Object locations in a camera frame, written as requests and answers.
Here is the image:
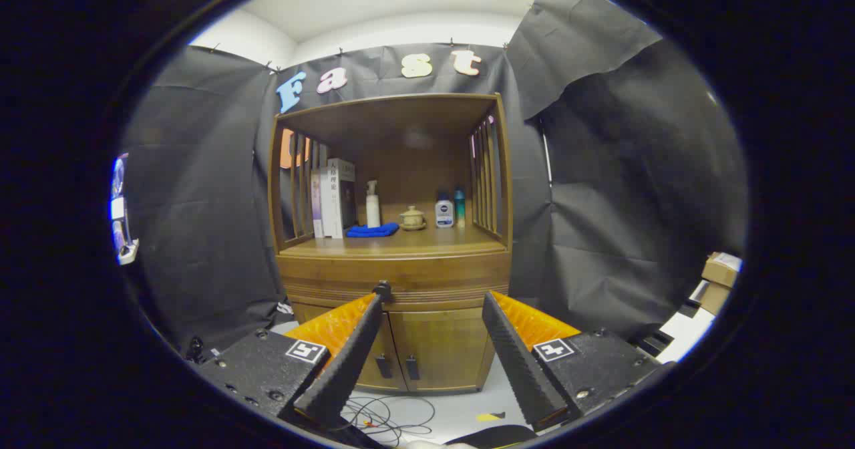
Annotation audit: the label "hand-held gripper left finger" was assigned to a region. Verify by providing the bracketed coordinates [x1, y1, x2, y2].
[197, 293, 395, 431]

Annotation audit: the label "thin pale purple book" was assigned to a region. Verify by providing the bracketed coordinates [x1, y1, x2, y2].
[311, 168, 325, 238]

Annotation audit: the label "wooden drawer black knob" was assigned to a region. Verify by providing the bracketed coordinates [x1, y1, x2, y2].
[276, 254, 510, 313]

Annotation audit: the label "thick white book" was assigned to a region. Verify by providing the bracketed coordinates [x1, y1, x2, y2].
[321, 158, 357, 239]

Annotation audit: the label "wooden countertop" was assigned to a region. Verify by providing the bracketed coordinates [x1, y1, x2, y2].
[279, 225, 508, 257]

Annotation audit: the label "cardboard box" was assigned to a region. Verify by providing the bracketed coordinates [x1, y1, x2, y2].
[698, 282, 732, 316]
[701, 252, 742, 288]

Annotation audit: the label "thin black cable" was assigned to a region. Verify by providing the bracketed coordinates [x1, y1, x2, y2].
[341, 396, 436, 446]

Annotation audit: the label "white pump bottle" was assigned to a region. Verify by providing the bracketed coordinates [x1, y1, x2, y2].
[365, 180, 381, 229]

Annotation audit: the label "black device white labels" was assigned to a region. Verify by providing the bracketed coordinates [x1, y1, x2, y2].
[186, 335, 221, 364]

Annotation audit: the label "dark cloth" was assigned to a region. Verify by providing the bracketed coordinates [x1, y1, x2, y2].
[446, 425, 535, 448]

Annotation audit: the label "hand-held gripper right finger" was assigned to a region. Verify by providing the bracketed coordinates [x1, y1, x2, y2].
[482, 291, 672, 431]

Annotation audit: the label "wooden cabinet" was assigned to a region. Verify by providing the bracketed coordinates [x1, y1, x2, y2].
[267, 93, 514, 394]

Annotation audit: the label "blue folded cloth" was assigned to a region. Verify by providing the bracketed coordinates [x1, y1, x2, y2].
[345, 222, 400, 239]

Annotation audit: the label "black backdrop cloth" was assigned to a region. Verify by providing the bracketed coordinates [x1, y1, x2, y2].
[124, 0, 749, 356]

